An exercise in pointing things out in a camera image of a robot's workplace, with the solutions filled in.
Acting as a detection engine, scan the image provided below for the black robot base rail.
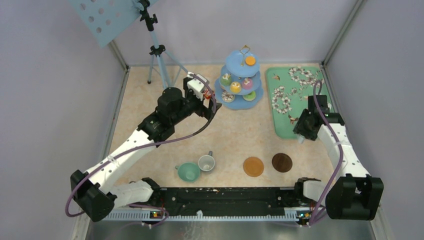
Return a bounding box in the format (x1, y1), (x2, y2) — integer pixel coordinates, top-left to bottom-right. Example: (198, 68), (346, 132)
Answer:
(146, 187), (315, 221)

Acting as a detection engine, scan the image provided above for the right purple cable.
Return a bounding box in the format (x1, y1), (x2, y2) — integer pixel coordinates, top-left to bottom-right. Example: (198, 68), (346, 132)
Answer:
(308, 80), (345, 228)

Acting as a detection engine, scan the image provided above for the round orange biscuit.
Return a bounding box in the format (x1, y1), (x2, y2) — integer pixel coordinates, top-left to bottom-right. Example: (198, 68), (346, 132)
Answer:
(244, 55), (257, 66)

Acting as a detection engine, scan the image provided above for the yellow dome cake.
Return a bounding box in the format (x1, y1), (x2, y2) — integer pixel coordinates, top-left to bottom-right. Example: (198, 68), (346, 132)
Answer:
(229, 81), (243, 94)

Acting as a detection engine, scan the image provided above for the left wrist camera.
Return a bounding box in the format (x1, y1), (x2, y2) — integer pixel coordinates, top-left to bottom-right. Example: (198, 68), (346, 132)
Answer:
(187, 71), (210, 100)

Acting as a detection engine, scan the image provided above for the light blue tripod stand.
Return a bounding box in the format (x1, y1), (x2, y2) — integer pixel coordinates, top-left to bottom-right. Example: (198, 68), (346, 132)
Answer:
(133, 0), (188, 88)

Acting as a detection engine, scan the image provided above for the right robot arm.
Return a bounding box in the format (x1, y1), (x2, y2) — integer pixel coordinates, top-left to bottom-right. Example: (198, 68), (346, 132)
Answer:
(293, 95), (384, 221)

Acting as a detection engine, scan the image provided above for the green teacup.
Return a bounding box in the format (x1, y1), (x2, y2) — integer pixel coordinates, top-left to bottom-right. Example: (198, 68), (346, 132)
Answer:
(175, 162), (201, 183)

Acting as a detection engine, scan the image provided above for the green glazed donut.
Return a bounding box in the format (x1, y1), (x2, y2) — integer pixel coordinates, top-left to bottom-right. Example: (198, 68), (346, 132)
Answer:
(242, 91), (257, 102)

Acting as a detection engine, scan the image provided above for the purple cable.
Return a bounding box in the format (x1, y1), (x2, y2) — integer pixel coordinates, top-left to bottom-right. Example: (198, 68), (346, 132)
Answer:
(64, 73), (218, 228)
(308, 80), (345, 228)

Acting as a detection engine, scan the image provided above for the blue perforated board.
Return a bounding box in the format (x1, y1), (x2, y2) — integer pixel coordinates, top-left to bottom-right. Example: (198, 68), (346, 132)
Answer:
(68, 0), (157, 48)

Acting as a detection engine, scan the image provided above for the green dome cake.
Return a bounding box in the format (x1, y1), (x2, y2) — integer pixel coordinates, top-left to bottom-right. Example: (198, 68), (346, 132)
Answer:
(219, 73), (233, 86)

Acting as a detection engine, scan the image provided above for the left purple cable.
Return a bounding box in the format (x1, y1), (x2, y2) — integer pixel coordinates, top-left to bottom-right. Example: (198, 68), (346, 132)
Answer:
(64, 73), (218, 228)

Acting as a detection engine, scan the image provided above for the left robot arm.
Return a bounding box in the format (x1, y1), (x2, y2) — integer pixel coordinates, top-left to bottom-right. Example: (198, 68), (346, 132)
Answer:
(65, 87), (222, 222)

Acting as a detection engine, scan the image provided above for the dark brown saucer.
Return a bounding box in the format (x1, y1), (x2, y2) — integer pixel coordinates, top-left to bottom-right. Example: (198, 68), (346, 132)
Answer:
(271, 153), (293, 173)

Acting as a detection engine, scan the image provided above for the white chocolate drizzle donut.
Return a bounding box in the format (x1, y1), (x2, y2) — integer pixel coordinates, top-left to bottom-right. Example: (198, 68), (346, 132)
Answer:
(221, 90), (235, 103)

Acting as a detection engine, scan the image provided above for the green floral serving tray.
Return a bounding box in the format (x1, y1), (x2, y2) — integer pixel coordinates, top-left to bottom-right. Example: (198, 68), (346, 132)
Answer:
(265, 66), (329, 139)

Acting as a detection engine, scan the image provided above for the blue three-tier cake stand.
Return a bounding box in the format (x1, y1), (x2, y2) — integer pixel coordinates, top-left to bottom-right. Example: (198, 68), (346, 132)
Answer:
(214, 45), (264, 110)

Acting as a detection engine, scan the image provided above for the pink dome cake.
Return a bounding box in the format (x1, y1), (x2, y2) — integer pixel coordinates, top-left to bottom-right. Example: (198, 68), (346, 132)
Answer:
(241, 77), (253, 90)

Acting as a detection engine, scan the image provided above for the white grey teacup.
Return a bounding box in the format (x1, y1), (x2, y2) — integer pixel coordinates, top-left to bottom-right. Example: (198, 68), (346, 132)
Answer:
(197, 151), (216, 173)

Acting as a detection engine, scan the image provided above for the orange saucer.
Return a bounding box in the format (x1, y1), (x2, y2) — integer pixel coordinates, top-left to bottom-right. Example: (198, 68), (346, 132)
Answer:
(243, 156), (265, 177)

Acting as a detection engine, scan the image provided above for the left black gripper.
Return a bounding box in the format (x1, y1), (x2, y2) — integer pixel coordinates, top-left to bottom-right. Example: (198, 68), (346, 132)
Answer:
(171, 78), (222, 125)

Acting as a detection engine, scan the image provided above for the red owl toy block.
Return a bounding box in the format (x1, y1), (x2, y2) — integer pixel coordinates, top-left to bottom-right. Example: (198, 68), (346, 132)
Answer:
(203, 89), (215, 100)

